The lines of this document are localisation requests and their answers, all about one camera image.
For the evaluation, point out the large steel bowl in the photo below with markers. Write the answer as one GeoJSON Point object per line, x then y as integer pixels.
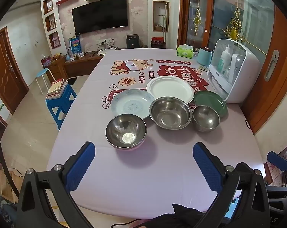
{"type": "Point", "coordinates": [169, 111]}

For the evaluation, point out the black cloth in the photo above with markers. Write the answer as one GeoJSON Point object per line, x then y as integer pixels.
{"type": "Point", "coordinates": [176, 216]}

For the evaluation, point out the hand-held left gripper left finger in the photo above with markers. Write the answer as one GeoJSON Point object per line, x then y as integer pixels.
{"type": "Point", "coordinates": [81, 163]}

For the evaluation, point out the wooden door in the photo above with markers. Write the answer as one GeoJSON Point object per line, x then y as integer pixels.
{"type": "Point", "coordinates": [5, 71]}

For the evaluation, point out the wooden television cabinet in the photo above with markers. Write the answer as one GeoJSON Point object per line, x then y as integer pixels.
{"type": "Point", "coordinates": [77, 66]}

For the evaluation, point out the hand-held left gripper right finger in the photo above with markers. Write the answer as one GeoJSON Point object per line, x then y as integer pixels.
{"type": "Point", "coordinates": [206, 168]}

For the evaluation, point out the wall television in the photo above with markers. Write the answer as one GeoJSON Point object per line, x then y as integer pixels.
{"type": "Point", "coordinates": [100, 14]}

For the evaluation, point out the large white plate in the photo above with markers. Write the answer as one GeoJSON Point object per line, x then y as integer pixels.
{"type": "Point", "coordinates": [169, 87]}

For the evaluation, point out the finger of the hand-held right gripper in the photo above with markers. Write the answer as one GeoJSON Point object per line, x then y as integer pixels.
{"type": "Point", "coordinates": [278, 159]}

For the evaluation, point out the green tissue pack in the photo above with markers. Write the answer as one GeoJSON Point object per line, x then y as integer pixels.
{"type": "Point", "coordinates": [185, 51]}

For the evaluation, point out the green plate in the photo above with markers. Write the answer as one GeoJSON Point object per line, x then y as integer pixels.
{"type": "Point", "coordinates": [210, 98]}

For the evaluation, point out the blue plastic stool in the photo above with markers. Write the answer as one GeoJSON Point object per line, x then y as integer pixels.
{"type": "Point", "coordinates": [60, 102]}

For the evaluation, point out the gold hanging ornament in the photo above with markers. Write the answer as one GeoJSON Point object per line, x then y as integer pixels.
{"type": "Point", "coordinates": [197, 19]}

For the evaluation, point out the teal electric kettle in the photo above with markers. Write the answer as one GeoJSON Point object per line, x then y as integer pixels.
{"type": "Point", "coordinates": [204, 57]}

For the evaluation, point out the stack of books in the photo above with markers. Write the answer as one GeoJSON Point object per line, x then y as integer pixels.
{"type": "Point", "coordinates": [57, 87]}

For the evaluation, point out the black air fryer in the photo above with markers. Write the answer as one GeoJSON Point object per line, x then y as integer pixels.
{"type": "Point", "coordinates": [132, 41]}

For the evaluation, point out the white router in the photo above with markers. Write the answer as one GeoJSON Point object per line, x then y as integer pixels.
{"type": "Point", "coordinates": [105, 51]}

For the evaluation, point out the gold scroll ornament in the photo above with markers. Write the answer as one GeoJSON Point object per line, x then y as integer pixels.
{"type": "Point", "coordinates": [234, 27]}

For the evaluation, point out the printed lilac tablecloth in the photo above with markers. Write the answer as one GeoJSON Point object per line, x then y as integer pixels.
{"type": "Point", "coordinates": [145, 182]}

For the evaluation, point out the blue printed box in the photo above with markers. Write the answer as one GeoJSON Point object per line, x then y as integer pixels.
{"type": "Point", "coordinates": [74, 44]}

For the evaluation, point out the small beige steel bowl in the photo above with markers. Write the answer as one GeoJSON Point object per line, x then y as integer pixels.
{"type": "Point", "coordinates": [205, 118]}

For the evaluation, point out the pink tin box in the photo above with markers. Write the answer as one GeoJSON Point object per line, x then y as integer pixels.
{"type": "Point", "coordinates": [46, 61]}

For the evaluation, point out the blue patterned ceramic plate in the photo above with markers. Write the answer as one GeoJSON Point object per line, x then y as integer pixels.
{"type": "Point", "coordinates": [129, 104]}

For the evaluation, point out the wooden crate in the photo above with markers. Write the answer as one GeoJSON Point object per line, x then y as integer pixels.
{"type": "Point", "coordinates": [8, 187]}

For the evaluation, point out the white bottle steriliser cabinet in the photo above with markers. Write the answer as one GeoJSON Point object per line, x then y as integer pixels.
{"type": "Point", "coordinates": [243, 76]}

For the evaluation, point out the pink steel bowl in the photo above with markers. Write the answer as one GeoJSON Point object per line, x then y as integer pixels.
{"type": "Point", "coordinates": [124, 128]}

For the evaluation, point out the light blue round stool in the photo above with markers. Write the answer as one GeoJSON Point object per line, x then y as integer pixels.
{"type": "Point", "coordinates": [42, 72]}

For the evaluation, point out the red and black bin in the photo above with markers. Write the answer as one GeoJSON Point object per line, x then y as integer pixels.
{"type": "Point", "coordinates": [158, 42]}

